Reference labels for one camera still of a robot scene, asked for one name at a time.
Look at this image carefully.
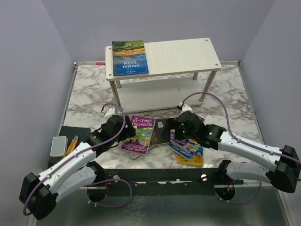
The purple 117-Storey Treehouse book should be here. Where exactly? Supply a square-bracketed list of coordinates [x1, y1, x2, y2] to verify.
[121, 115, 155, 155]

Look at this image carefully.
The blue 91-Storey Treehouse book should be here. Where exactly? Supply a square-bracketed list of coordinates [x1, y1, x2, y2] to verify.
[168, 130, 203, 160]

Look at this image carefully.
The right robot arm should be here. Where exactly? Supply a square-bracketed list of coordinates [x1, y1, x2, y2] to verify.
[164, 111, 301, 193]

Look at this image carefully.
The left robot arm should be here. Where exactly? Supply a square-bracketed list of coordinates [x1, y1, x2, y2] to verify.
[19, 114, 135, 220]

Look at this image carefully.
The black hardcover book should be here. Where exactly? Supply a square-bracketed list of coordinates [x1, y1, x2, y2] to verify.
[150, 118, 173, 146]

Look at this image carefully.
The floral pink notebook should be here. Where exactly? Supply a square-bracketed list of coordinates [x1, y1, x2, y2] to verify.
[130, 154, 140, 160]

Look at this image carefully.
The yellow 130-Storey Treehouse book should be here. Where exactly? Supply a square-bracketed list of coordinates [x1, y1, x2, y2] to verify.
[177, 155, 204, 167]

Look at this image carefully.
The yellow utility knife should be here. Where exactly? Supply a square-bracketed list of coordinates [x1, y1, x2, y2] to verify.
[63, 136, 79, 159]

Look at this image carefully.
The white two-tier shelf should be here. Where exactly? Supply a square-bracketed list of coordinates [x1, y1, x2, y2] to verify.
[105, 38, 222, 113]

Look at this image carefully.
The grey rectangular box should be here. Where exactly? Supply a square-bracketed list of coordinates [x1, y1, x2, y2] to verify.
[50, 136, 68, 158]

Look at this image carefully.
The blue Animal Farm book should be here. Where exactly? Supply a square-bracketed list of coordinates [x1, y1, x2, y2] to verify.
[112, 40, 149, 77]

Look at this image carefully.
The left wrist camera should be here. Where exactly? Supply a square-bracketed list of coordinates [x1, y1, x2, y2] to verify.
[103, 107, 116, 118]

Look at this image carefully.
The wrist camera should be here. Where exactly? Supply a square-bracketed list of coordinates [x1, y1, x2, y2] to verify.
[103, 107, 116, 118]
[177, 102, 192, 113]

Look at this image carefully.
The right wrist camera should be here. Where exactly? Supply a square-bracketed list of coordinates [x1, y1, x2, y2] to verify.
[177, 102, 192, 113]

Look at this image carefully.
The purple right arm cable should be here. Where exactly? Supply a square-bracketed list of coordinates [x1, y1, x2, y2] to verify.
[183, 91, 301, 165]

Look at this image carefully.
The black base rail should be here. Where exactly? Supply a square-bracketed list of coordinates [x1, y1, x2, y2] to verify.
[105, 168, 233, 196]

